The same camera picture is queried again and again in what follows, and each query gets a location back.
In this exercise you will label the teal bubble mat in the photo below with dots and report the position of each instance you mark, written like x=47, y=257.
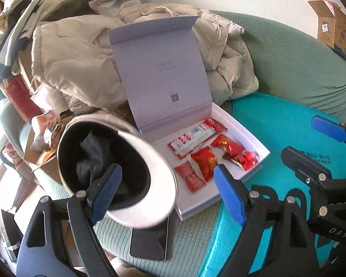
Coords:
x=276, y=121

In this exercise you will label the beige quilted jacket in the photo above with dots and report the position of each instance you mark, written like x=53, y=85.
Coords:
x=75, y=57

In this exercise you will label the brown cardboard box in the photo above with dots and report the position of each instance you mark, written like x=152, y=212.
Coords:
x=46, y=164

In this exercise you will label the red and white snack packet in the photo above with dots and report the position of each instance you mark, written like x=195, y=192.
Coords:
x=190, y=140

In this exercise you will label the grey fuzzy cloth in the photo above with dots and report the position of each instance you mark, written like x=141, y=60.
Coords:
x=80, y=104

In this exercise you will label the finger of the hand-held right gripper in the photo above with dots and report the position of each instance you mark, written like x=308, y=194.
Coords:
x=328, y=128
x=302, y=161

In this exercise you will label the red gold snack packet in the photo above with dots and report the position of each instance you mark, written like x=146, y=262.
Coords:
x=227, y=145
x=206, y=161

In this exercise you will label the black smartphone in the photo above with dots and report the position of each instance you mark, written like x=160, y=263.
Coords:
x=148, y=242

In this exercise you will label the white gift box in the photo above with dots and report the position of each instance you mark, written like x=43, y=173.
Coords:
x=161, y=63

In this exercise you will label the green quilted sofa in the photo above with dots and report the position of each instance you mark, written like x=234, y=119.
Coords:
x=291, y=57

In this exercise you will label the printed cardboard box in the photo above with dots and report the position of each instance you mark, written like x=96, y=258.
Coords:
x=340, y=31

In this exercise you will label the red ketchup packet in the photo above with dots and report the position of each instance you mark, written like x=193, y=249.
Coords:
x=190, y=177

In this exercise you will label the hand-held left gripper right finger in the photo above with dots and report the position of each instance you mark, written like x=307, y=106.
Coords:
x=227, y=196

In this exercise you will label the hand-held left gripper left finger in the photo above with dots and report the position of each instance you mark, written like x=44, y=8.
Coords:
x=106, y=196

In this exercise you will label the red and white snack bag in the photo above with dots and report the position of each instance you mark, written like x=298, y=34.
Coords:
x=46, y=121

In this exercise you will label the black cloth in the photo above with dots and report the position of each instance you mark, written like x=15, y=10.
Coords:
x=92, y=155

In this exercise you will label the small red candy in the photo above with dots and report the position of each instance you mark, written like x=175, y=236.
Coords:
x=246, y=160

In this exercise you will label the beige fleece garment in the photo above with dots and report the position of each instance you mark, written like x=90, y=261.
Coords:
x=124, y=268

